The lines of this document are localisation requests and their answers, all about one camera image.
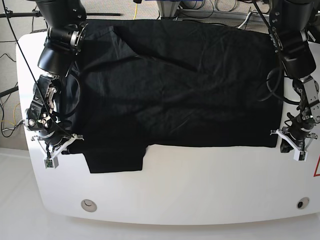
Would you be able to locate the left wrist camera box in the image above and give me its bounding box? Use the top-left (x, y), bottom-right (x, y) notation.
top-left (293, 150), bottom-right (308, 162)

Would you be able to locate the right table grommet hole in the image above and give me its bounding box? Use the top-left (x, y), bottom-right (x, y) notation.
top-left (296, 197), bottom-right (310, 210)

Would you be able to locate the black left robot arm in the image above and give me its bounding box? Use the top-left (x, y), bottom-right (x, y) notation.
top-left (256, 0), bottom-right (320, 161)

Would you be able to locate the left table grommet hole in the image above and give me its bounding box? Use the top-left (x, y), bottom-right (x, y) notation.
top-left (80, 199), bottom-right (97, 213)

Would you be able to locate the red triangle warning sticker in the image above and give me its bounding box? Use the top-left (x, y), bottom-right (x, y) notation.
top-left (313, 157), bottom-right (320, 177)

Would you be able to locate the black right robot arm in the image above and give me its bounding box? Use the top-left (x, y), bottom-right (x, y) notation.
top-left (25, 0), bottom-right (88, 164)

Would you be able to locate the black T-shirt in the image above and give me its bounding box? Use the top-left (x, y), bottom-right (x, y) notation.
top-left (57, 19), bottom-right (283, 174)

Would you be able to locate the black looping cable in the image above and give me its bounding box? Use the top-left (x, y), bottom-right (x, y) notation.
top-left (257, 67), bottom-right (301, 106)

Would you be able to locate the yellow cable at left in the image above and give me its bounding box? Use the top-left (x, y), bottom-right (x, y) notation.
top-left (0, 102), bottom-right (23, 127)

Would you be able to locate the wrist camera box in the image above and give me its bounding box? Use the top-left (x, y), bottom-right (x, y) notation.
top-left (293, 150), bottom-right (308, 162)
top-left (44, 157), bottom-right (59, 169)

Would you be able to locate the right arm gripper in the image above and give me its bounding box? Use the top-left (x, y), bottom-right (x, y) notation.
top-left (31, 130), bottom-right (84, 159)

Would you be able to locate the black tripod bar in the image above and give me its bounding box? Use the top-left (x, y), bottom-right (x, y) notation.
top-left (0, 8), bottom-right (123, 18)

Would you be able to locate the table grommet hole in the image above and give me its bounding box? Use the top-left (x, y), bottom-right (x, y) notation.
top-left (296, 197), bottom-right (310, 210)
top-left (80, 199), bottom-right (97, 213)

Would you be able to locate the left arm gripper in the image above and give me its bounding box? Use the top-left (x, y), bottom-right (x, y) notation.
top-left (270, 125), bottom-right (318, 153)

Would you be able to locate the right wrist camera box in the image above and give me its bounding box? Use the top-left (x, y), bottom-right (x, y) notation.
top-left (44, 157), bottom-right (59, 169)

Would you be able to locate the grey aluminium frame post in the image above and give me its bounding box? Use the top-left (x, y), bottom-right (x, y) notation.
top-left (156, 0), bottom-right (181, 20)

